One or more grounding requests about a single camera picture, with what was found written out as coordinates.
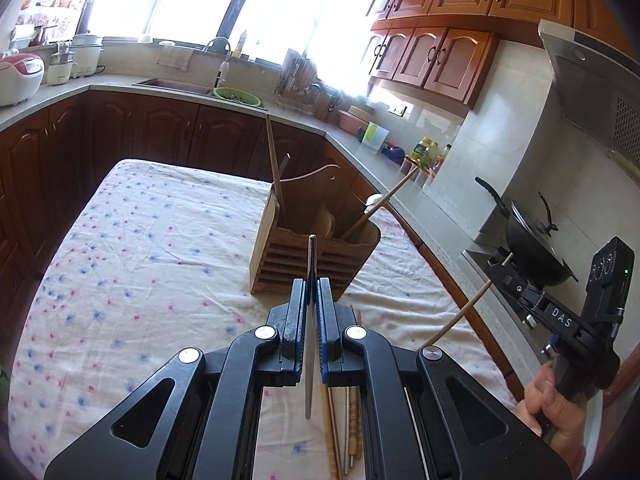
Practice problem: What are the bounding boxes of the curved wooden chopstick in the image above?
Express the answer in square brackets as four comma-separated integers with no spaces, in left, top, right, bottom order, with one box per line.
[426,278,494,347]

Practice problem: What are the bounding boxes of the long metal chopstick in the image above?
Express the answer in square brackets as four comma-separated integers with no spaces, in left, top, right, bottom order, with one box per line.
[304,234,317,420]

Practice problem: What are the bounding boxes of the dish rack with utensils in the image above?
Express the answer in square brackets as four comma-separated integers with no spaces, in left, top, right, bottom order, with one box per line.
[274,49,344,122]

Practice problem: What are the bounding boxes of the person's right hand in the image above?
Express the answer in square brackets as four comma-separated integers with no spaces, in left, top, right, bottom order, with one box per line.
[514,363,586,462]

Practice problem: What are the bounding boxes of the brown wooden chopstick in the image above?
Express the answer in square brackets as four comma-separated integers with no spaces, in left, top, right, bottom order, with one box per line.
[348,386,362,460]

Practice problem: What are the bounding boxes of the thin metal chopstick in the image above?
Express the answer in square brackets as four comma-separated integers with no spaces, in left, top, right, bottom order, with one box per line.
[342,387,350,478]

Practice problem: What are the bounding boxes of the light wooden chopstick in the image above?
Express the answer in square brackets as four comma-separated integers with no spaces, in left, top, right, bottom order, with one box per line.
[321,385,341,480]

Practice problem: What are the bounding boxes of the black wok with lid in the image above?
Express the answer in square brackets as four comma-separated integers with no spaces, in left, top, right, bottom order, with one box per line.
[475,177,577,288]

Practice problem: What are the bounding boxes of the gas stove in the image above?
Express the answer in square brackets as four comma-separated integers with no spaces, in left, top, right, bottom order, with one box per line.
[462,249,550,334]

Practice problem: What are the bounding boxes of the floral white tablecloth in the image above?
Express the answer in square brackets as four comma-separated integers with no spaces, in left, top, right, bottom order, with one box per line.
[8,159,515,479]

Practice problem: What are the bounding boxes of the wooden chopstick in holder right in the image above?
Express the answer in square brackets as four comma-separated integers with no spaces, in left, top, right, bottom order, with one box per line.
[341,166,420,240]

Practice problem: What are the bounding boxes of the wooden slatted utensil holder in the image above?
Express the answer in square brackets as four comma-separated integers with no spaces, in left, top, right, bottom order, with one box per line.
[248,162,382,304]

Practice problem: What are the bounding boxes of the yellow-lid condiment bottle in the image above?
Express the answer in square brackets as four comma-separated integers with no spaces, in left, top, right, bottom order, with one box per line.
[409,136,433,167]

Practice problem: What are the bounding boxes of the steel range hood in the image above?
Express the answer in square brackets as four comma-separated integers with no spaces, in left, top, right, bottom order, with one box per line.
[538,20,640,180]

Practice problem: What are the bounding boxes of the green white cutting board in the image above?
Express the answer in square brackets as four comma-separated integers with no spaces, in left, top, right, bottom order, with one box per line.
[361,122,390,153]

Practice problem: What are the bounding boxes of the green basin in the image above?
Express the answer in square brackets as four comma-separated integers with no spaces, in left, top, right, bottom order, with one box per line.
[213,87,262,107]

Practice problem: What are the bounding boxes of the chrome sink faucet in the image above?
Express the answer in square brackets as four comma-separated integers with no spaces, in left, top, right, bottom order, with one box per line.
[203,36,234,89]

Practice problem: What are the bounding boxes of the hanging dish cloth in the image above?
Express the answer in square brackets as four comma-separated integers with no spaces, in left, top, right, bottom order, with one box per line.
[157,46,194,72]

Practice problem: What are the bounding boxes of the small white cooker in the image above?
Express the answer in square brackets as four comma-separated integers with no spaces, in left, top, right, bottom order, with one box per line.
[47,46,74,86]

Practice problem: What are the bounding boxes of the white electric pot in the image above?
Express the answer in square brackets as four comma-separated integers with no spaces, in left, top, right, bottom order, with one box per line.
[70,32,103,78]

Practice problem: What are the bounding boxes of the white rice cooker red top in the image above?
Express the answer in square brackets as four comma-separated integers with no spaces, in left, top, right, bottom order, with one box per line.
[0,53,44,107]

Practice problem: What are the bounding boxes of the upper wooden wall cabinets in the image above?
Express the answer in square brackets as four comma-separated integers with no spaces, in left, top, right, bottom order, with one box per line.
[362,0,634,107]

